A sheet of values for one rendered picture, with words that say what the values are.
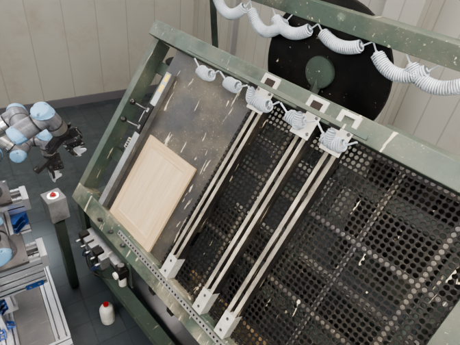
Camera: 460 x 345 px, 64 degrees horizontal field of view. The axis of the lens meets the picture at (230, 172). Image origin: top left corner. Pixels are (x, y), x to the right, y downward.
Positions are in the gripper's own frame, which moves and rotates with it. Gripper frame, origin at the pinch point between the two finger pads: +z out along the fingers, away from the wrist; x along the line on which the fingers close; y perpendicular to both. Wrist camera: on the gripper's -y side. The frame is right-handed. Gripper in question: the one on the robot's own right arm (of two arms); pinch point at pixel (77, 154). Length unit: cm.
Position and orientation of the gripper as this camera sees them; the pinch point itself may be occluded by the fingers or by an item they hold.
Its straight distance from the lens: 187.0
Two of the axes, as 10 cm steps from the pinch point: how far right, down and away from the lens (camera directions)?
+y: 9.0, -4.3, 1.0
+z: 1.1, 4.3, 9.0
